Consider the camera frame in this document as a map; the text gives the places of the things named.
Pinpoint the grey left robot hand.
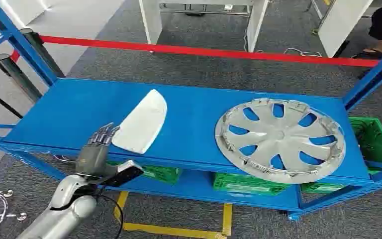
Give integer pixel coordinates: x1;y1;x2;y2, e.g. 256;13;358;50
76;122;121;178

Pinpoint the white plastic car panel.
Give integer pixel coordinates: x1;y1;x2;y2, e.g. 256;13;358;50
111;89;168;155

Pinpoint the green plastic crate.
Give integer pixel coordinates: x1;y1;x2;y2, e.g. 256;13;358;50
213;172;292;197
348;117;382;175
301;182;347;195
141;166;183;185

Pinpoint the blue metal shelf rack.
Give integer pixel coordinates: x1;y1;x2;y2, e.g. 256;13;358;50
0;0;382;222

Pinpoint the black barrier belt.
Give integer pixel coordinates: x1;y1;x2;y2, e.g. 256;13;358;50
0;82;23;120

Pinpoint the red barrier belt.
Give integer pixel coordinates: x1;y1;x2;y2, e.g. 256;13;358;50
9;34;381;68

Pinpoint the yellow floor tape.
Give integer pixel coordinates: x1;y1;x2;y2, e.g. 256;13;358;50
113;191;233;239

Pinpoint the white table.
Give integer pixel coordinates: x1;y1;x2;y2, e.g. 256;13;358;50
138;0;270;53

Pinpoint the silver wheel hubcap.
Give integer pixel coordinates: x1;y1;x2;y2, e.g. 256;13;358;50
214;97;347;185

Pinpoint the white board panel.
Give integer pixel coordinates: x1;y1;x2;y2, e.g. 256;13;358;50
317;0;374;58

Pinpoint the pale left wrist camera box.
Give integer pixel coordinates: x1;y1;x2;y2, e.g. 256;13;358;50
100;160;145;188

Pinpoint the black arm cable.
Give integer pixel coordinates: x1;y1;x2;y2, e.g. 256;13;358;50
94;193;124;239

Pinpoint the black stanchion post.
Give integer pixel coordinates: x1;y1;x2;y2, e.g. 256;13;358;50
19;28;66;79
0;53;43;103

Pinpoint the white floor cable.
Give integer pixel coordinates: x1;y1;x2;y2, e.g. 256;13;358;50
283;47;323;58

